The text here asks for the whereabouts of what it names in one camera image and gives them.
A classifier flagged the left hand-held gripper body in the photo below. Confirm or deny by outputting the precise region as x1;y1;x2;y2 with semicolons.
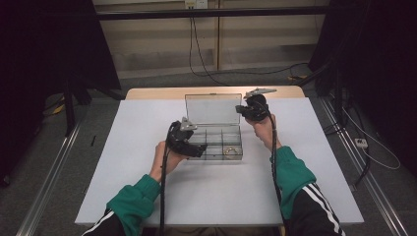
165;116;200;158

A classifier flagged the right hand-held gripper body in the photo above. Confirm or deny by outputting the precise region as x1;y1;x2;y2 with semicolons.
243;87;278;122

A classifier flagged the clear plastic compartment box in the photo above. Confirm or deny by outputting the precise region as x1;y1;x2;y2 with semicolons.
184;92;245;162

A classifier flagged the person's right hand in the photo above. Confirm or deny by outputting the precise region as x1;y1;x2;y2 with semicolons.
245;113;283;152

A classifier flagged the person's left hand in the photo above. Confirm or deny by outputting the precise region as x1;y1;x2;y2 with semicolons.
149;141;190;183

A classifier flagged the white table cover sheet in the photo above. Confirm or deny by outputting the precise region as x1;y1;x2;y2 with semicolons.
74;97;365;228

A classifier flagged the wooden table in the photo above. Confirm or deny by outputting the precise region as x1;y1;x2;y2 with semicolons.
125;86;306;101

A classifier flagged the black metal stand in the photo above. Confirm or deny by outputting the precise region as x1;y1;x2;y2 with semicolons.
294;61;349;130
61;76;126;138

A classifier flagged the black horizontal metal bar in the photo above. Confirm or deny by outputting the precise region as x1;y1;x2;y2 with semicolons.
94;5;329;22

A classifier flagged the dark curtain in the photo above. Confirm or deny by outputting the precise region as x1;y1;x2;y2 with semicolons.
0;0;123;189
308;0;417;170

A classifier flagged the black hanging wall cable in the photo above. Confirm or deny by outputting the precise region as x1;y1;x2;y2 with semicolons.
192;17;310;79
188;17;231;88

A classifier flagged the right hand-held gripper black cable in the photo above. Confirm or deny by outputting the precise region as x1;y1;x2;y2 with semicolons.
253;97;287;224

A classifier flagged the hand-held gripper black cable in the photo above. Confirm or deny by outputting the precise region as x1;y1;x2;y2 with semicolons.
158;121;175;236
253;97;287;224

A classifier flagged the left hand-held gripper black cable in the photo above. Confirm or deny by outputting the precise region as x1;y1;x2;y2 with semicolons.
158;121;175;236

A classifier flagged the white wall socket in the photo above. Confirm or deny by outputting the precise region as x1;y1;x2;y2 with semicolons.
184;0;209;10

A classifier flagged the black floor cable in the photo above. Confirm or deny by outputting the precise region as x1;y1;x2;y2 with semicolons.
353;107;374;189

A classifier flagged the white floor cable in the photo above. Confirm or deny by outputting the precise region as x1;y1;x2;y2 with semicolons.
341;105;402;171

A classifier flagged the aluminium floor rail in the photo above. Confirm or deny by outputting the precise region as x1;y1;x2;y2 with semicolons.
319;97;410;236
15;120;84;236

